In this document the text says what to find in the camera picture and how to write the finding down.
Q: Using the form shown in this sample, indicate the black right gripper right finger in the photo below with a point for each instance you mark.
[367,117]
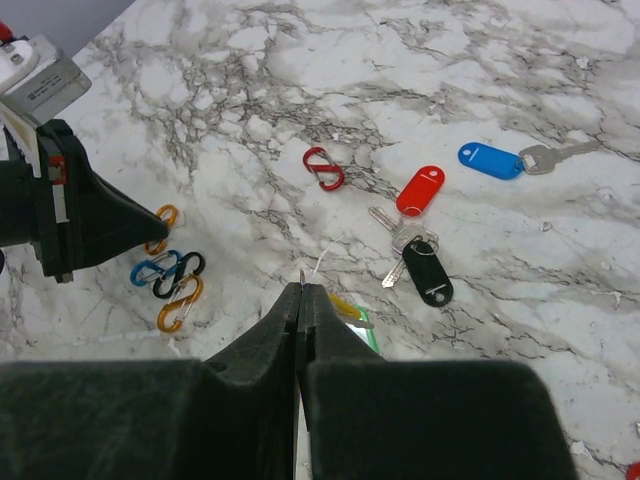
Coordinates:
[370,418]

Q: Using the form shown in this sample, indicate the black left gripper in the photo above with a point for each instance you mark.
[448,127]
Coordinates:
[75,219]

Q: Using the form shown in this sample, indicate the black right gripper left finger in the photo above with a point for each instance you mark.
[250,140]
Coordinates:
[233,416]

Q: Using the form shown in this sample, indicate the green key tag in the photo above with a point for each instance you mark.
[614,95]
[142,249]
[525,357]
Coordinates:
[366,334]

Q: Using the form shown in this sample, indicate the blue S carabiner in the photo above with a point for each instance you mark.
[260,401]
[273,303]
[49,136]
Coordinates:
[161,266]

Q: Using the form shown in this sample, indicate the yellow key tag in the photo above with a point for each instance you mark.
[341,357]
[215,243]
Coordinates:
[344,308]

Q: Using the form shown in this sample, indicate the red key tag white label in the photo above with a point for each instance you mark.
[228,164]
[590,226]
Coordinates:
[633,472]

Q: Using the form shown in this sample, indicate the orange S carabiner lower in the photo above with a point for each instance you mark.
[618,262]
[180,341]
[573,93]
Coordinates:
[173,314]

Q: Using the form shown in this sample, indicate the black S carabiner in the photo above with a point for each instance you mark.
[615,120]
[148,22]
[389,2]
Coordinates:
[191,263]

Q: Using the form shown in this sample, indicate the silver key under black tag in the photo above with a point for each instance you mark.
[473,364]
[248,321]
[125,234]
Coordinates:
[394,274]

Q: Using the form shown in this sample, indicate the black key tag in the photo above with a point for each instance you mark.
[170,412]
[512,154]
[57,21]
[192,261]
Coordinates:
[427,273]

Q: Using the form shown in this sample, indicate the silver key on solid red tag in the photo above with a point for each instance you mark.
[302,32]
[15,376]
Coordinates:
[402,234]

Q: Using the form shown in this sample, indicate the solid red key tag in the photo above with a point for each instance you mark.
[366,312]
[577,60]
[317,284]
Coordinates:
[420,191]

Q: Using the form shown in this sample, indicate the red S carabiner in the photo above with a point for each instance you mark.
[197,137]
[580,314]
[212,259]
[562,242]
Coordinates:
[329,167]

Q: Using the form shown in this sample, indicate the blue key tag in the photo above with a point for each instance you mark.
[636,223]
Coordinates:
[491,161]

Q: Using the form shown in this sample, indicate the silver key on blue tag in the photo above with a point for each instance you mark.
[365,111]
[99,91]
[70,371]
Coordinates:
[540,159]

